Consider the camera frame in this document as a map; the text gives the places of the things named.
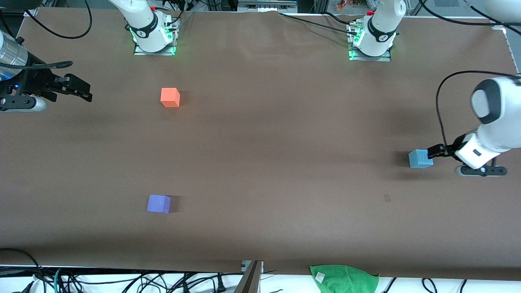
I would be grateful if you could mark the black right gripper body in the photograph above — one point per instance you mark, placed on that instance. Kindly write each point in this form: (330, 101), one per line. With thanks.
(36, 82)

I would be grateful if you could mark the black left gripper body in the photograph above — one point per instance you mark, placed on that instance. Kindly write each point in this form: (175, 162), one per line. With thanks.
(452, 148)

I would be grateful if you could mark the blue foam block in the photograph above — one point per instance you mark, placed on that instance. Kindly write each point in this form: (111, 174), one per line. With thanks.
(419, 159)

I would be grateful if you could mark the orange foam block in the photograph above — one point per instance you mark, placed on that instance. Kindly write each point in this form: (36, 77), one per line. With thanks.
(169, 97)

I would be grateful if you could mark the purple foam block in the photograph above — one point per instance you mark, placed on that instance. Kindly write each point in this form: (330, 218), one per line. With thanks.
(158, 204)

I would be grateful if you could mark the green cloth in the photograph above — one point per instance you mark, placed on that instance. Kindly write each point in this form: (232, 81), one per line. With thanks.
(344, 280)

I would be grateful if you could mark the grey device box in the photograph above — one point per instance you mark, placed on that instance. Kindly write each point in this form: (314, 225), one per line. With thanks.
(266, 5)

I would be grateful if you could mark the black power plug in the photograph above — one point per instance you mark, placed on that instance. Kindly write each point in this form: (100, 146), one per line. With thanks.
(220, 285)

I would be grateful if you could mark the aluminium frame corner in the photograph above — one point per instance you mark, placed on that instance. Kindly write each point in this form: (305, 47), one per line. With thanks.
(31, 12)

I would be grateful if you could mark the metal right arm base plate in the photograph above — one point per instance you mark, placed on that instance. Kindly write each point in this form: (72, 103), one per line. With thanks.
(140, 51)

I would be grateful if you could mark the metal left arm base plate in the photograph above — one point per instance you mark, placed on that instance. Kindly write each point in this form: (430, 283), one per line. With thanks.
(368, 59)

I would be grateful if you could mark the aluminium frame rail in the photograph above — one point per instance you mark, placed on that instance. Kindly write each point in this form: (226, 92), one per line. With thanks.
(513, 49)

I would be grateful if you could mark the grey aluminium post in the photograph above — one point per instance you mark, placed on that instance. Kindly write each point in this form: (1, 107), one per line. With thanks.
(250, 280)

